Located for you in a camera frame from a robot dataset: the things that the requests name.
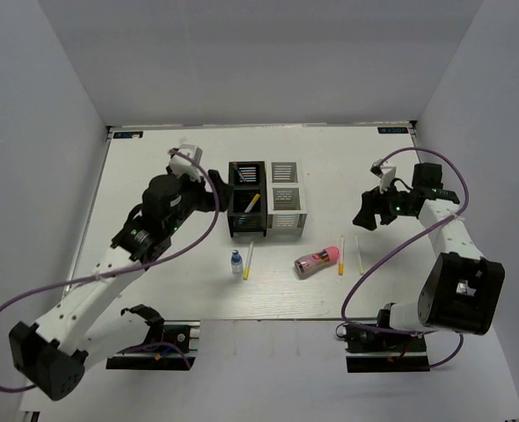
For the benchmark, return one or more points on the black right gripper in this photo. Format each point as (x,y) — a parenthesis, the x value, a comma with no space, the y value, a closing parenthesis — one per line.
(375,202)

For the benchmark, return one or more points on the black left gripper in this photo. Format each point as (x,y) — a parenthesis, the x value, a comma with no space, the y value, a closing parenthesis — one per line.
(208,198)

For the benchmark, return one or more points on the pale yellow capped white marker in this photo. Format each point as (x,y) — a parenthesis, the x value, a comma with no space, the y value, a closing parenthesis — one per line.
(358,256)

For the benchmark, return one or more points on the small blue capped bottle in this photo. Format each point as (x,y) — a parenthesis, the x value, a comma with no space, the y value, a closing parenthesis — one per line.
(237,263)

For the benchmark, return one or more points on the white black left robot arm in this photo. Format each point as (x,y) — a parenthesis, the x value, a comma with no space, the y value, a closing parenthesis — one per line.
(55,351)

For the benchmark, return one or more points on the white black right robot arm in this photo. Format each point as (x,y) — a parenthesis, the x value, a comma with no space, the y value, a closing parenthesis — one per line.
(463,288)

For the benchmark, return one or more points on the black slotted pen holder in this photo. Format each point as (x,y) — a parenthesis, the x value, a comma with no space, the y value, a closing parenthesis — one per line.
(254,223)

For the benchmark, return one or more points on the white slotted pen holder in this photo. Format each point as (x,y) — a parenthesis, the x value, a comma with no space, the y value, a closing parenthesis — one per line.
(286,199)

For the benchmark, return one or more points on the orange capped white marker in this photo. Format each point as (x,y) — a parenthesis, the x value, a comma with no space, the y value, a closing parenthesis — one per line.
(341,256)

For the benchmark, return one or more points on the blue corner label sticker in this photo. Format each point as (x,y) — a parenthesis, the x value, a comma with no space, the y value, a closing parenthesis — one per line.
(393,130)

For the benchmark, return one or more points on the pink capped glue bottle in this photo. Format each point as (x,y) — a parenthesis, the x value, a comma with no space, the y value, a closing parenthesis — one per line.
(311,263)

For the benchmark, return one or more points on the left blue corner label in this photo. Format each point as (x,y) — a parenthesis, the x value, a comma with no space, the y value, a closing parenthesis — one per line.
(128,135)

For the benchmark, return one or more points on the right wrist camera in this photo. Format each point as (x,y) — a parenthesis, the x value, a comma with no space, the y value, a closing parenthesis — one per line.
(385,173)

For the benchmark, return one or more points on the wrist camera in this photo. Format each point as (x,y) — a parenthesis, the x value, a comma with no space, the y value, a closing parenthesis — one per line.
(385,173)
(185,161)

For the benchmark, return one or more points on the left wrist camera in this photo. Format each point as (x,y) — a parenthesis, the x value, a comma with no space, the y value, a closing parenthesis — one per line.
(185,161)

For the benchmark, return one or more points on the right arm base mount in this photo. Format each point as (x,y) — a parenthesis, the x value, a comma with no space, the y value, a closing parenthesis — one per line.
(379,352)

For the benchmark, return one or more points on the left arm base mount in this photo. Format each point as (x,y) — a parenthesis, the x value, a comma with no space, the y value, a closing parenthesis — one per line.
(172,349)

